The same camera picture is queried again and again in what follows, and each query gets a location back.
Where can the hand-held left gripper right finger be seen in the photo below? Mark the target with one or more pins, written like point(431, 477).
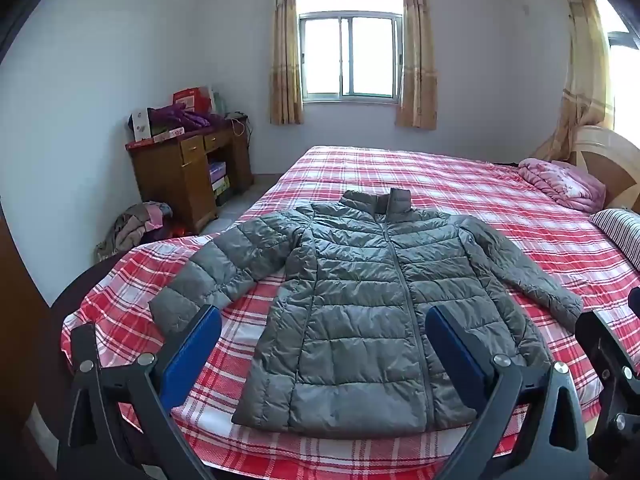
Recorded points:
point(455, 355)

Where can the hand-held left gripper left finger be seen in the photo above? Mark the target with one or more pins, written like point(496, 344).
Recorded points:
point(192, 355)

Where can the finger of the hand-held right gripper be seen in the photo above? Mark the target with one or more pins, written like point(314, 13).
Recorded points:
point(617, 385)

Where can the grey puffer jacket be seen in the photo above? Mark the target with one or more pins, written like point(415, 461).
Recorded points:
point(350, 310)

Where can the pile of clothes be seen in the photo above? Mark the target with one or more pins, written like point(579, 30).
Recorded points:
point(135, 227)

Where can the striped pillow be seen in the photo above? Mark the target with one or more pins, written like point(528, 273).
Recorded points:
point(620, 230)

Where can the dark green box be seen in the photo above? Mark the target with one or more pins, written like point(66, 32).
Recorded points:
point(223, 197)

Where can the bed with red plaid sheet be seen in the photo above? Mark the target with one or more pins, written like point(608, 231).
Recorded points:
point(500, 200)

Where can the yellow box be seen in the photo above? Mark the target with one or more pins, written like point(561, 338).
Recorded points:
point(221, 185)

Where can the brown wooden desk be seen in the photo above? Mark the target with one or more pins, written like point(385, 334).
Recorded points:
point(170, 180)

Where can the brown wooden door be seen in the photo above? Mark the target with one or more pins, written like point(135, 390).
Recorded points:
point(15, 310)

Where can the purple box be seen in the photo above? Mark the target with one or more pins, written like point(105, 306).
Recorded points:
point(217, 171)

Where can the pink floral quilt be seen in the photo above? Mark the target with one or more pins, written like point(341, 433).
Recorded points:
point(560, 182)

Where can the flat red box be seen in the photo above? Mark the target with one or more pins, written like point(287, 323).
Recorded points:
point(139, 144)

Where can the flat colourful box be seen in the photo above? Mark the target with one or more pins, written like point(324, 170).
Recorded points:
point(170, 134)

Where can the light wooden headboard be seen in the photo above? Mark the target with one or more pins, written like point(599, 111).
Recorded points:
point(610, 160)

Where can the white cardboard box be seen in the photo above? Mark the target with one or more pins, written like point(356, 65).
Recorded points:
point(141, 125)

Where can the purple puffer jacket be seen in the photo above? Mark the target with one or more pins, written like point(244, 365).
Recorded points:
point(185, 119)

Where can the red cardboard box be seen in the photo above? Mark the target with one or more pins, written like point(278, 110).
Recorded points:
point(192, 97)

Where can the beige patterned curtain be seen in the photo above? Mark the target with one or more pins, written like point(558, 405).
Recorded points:
point(286, 60)
point(415, 60)
point(585, 60)

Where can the sliding glass window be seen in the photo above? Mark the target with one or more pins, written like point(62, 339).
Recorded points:
point(350, 55)

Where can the bright side window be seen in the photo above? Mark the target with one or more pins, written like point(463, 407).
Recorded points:
point(622, 60)

